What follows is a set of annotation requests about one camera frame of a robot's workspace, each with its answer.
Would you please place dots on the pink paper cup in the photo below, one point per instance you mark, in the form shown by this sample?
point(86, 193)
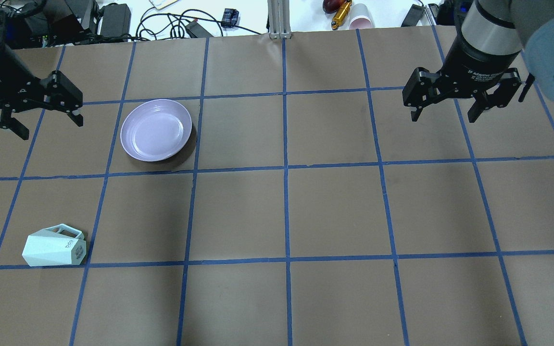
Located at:
point(360, 17)

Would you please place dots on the black power adapter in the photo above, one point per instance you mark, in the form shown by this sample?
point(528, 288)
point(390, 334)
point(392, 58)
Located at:
point(115, 22)

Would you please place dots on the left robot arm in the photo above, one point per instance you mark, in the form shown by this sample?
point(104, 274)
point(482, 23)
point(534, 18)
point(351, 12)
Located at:
point(21, 90)

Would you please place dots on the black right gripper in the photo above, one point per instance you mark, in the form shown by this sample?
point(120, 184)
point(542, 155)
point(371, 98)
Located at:
point(480, 62)

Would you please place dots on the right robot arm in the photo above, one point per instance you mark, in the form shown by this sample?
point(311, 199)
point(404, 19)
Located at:
point(500, 46)

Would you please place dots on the mint green faceted cup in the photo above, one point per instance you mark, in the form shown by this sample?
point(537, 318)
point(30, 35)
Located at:
point(59, 245)

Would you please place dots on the gold metal cylinder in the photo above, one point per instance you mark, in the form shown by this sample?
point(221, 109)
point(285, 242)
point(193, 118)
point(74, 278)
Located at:
point(340, 10)

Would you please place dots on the small blue black box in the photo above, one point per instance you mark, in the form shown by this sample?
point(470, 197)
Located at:
point(230, 18)

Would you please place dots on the lilac plate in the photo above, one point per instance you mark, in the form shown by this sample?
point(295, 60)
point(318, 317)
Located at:
point(156, 130)

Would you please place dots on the aluminium frame post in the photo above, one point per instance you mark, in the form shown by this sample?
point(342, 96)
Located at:
point(279, 19)

